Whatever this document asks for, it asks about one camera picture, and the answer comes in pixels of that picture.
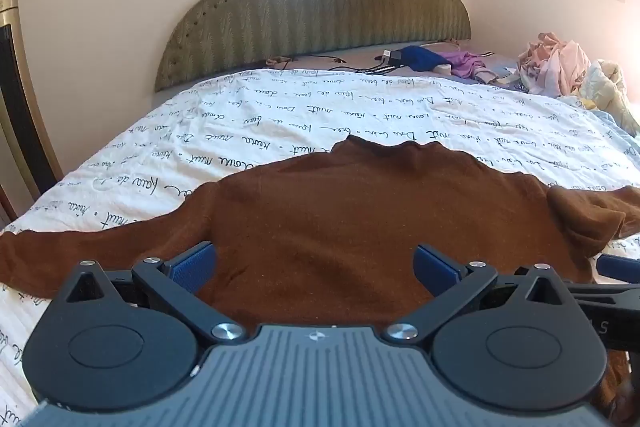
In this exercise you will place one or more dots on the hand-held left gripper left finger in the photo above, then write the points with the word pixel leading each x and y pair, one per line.
pixel 192 268

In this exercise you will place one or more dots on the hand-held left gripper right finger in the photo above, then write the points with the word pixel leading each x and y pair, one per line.
pixel 436 268

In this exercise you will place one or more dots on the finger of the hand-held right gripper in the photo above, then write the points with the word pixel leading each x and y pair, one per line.
pixel 620 267

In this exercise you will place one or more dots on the brown sweater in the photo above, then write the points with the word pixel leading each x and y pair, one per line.
pixel 320 227

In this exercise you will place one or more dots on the white script-printed blanket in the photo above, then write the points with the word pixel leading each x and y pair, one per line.
pixel 280 117

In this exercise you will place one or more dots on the purple cloth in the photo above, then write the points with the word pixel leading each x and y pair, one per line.
pixel 467 64

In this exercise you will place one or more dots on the blue cloth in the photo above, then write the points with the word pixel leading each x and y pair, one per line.
pixel 417 57

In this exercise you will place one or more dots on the white charger plug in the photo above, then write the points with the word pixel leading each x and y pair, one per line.
pixel 386 55

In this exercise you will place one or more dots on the green upholstered headboard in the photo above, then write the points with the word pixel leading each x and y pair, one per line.
pixel 320 7

